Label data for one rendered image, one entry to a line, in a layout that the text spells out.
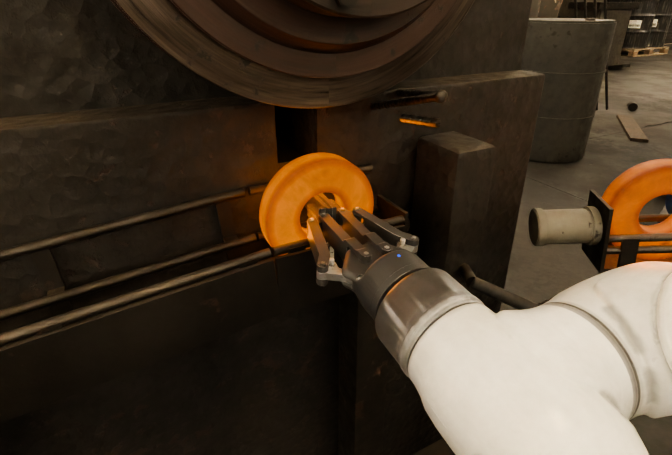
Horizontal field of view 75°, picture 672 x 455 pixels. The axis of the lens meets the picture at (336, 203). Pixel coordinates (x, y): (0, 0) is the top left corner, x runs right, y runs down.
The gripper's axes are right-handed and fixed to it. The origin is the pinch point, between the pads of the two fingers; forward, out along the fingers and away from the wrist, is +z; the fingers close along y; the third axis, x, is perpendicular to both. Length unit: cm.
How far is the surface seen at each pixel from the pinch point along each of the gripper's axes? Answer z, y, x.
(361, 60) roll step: -3.1, 3.2, 18.9
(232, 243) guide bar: 3.0, -11.0, -4.8
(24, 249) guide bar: 5.4, -33.1, -0.8
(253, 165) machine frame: 7.1, -6.3, 3.9
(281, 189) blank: -1.0, -5.5, 4.0
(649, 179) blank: -16.2, 43.9, 2.8
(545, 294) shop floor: 29, 108, -78
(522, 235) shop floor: 65, 137, -81
